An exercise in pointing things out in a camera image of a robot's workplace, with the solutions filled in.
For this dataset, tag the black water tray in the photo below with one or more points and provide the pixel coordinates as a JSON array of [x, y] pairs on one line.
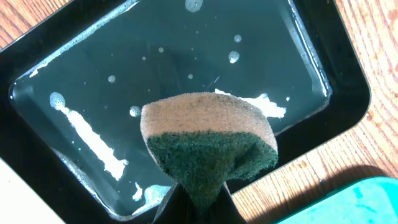
[[70, 89]]

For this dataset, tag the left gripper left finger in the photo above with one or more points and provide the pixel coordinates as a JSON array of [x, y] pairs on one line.
[[176, 208]]

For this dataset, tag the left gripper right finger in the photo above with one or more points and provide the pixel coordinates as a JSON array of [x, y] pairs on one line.
[[224, 211]]

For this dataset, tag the teal plastic tray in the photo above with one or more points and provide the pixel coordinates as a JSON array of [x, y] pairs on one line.
[[368, 201]]

